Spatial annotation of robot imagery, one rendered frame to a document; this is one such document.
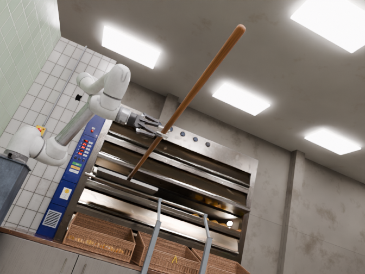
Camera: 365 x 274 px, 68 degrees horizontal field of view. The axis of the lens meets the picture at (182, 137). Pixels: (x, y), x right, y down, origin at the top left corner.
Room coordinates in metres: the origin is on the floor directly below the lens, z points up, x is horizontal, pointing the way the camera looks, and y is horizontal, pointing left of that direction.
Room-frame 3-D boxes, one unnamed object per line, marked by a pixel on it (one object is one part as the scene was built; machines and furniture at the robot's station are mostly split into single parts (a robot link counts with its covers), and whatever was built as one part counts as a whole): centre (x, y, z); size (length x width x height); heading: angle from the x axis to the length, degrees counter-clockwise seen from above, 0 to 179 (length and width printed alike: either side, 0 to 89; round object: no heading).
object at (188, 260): (2.75, -0.17, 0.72); 0.56 x 0.49 x 0.28; 104
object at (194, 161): (3.00, -0.08, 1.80); 1.79 x 0.11 x 0.19; 103
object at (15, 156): (1.89, 1.06, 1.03); 0.22 x 0.18 x 0.06; 14
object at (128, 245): (2.62, 0.44, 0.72); 0.56 x 0.49 x 0.28; 103
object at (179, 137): (3.03, -0.07, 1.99); 1.80 x 0.08 x 0.21; 103
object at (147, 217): (3.00, -0.08, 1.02); 1.79 x 0.11 x 0.19; 103
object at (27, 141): (1.91, 1.06, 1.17); 0.18 x 0.16 x 0.22; 135
